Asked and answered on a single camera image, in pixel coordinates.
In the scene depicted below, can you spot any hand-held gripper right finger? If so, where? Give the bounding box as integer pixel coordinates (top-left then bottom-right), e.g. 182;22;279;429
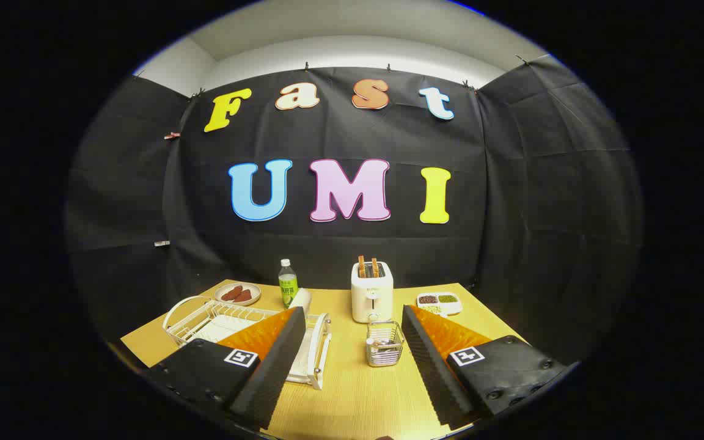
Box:
401;304;567;431

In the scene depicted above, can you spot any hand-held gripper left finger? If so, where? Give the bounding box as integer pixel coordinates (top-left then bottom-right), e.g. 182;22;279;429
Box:
144;307;307;430

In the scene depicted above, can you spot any metal wire basket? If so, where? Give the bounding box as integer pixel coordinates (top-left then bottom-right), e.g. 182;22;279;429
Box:
365;320;405;367

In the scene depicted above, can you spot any white wire dish rack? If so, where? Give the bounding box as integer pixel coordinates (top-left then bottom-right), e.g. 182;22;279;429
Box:
163;295;332;391

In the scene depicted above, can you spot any white divided dish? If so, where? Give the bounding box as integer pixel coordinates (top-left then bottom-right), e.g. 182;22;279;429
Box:
416;292;463;317

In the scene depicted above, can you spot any small beige plate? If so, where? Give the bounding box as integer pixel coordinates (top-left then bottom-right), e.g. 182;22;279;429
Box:
214;282;262;306

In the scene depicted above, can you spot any white ribbed drain tray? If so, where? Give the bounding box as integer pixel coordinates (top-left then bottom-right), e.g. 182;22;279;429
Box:
190;315;249;344

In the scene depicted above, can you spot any green label drink bottle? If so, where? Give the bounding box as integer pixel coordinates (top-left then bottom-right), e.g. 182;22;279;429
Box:
278;258;299;309

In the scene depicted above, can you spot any white toaster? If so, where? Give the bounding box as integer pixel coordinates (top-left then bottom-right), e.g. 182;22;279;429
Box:
351;262;394;324

